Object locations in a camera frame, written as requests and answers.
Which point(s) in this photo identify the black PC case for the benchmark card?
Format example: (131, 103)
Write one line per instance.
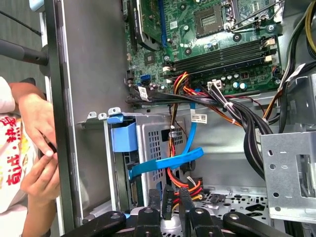
(93, 61)

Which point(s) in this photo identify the black graphics card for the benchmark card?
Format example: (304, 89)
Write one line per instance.
(148, 22)

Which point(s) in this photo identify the metal socket cover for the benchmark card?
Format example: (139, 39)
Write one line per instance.
(254, 22)

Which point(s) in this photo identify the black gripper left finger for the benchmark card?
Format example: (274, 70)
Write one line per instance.
(148, 222)

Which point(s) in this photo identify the blue expansion slot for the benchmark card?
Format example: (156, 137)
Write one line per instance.
(163, 24)

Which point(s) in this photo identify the pale blue device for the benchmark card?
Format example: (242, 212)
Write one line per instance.
(37, 4)

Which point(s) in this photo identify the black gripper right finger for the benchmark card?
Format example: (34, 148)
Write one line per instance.
(202, 222)

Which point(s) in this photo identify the gray metal disk bay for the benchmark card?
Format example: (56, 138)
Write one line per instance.
(145, 128)

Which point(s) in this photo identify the hard disk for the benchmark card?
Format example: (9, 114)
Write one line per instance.
(123, 138)

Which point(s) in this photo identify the CPU socket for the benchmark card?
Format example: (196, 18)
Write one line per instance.
(208, 21)

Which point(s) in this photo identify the black RAM slot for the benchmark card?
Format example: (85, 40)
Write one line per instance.
(217, 63)
(217, 53)

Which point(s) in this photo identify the green motherboard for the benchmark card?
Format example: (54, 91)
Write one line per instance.
(177, 37)

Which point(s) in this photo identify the gray metal drive cage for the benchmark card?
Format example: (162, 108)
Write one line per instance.
(284, 160)

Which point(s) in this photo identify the person's left hand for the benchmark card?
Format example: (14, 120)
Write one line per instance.
(37, 118)

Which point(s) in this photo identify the black rod with round base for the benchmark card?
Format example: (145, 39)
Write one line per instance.
(19, 53)

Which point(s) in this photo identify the person's right hand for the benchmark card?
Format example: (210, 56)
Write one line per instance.
(42, 177)

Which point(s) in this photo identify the small round black tool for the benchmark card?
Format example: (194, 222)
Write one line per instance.
(50, 146)

